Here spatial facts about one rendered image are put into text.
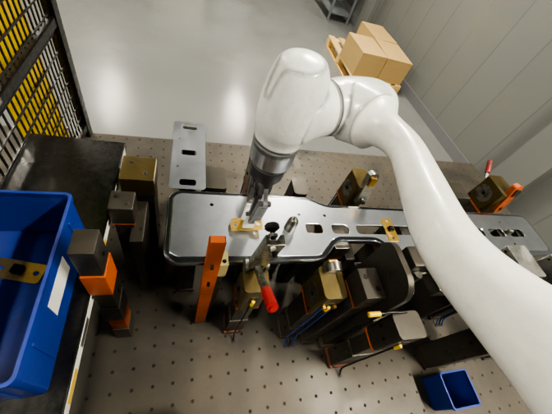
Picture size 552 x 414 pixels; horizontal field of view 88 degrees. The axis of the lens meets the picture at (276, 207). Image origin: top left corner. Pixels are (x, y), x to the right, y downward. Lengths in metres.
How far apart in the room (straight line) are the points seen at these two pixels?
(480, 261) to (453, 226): 0.04
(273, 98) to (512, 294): 0.37
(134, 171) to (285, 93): 0.47
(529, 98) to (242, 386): 3.32
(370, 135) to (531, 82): 3.13
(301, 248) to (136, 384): 0.56
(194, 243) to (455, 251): 0.57
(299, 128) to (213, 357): 0.71
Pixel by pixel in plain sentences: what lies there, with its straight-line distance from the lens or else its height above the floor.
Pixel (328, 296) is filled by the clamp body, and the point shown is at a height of 1.07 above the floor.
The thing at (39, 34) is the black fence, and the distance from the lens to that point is 1.11.
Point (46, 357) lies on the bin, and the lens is 0.61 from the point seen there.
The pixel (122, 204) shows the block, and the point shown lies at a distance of 0.71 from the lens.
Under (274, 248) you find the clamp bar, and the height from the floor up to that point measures 1.21.
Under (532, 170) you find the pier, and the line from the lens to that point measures 3.28.
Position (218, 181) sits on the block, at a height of 0.98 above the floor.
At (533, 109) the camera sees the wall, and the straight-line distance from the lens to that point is 3.54.
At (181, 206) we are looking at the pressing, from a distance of 0.80.
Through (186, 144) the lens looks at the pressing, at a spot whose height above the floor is 1.00.
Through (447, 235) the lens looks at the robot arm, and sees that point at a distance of 0.33.
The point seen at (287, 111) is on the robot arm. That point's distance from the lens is 0.46.
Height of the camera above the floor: 1.64
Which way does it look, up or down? 50 degrees down
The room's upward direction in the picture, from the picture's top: 24 degrees clockwise
